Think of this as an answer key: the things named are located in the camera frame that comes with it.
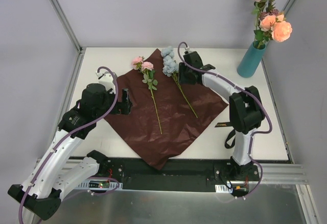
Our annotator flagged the blue hydrangea flower stem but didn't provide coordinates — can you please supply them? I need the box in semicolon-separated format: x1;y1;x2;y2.
160;46;198;118

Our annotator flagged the pink rose flower stem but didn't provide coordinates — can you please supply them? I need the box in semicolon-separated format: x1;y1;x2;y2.
132;56;162;135

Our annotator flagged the red flower bouquet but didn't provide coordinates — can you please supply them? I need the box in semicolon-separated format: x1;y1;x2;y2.
105;49;228;170

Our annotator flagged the black ribbon gold lettering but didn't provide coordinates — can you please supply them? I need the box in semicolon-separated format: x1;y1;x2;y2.
215;122;236;149

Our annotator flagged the mauve rose flower stem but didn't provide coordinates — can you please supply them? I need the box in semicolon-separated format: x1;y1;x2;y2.
241;0;293;50

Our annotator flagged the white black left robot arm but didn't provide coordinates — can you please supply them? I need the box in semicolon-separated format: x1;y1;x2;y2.
8;83;132;220

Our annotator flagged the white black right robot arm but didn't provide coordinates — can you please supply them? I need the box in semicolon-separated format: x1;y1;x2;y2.
178;51;265;181

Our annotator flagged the teal cone vase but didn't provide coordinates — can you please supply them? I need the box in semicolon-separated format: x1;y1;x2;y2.
237;41;266;78

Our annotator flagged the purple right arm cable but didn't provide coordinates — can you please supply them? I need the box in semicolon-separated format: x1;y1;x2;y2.
177;42;273;204

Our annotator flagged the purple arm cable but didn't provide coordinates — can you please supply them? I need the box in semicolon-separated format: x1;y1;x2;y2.
17;66;121;224
177;42;273;204

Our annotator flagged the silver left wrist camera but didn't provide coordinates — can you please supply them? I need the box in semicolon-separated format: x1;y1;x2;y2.
96;71;115;93

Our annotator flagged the white left cable duct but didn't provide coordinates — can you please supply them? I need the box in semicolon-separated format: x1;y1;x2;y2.
75;179;123;191

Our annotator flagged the white cable duct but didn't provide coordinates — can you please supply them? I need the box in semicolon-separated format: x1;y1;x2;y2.
75;179;123;191
215;185;232;194

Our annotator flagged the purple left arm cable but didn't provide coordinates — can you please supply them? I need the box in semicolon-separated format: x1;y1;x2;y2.
17;66;121;224

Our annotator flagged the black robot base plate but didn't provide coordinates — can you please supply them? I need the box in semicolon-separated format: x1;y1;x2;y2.
78;157;265;191

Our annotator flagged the white right cable duct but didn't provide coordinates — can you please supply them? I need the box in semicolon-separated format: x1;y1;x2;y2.
215;185;232;194

